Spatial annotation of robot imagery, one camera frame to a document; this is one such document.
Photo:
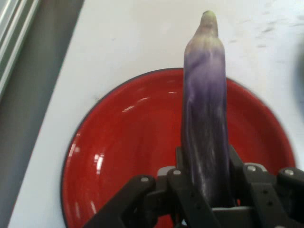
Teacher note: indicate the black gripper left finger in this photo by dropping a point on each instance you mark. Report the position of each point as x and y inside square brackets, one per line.
[180, 202]

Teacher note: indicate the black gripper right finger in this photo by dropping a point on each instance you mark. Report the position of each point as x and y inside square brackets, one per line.
[273, 202]

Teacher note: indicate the purple toy eggplant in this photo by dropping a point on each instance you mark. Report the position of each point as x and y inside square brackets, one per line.
[205, 107]

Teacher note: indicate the red round plate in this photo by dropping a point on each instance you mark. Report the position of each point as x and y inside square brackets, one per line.
[133, 133]

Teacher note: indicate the aluminium rail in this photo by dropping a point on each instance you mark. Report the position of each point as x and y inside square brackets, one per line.
[12, 28]

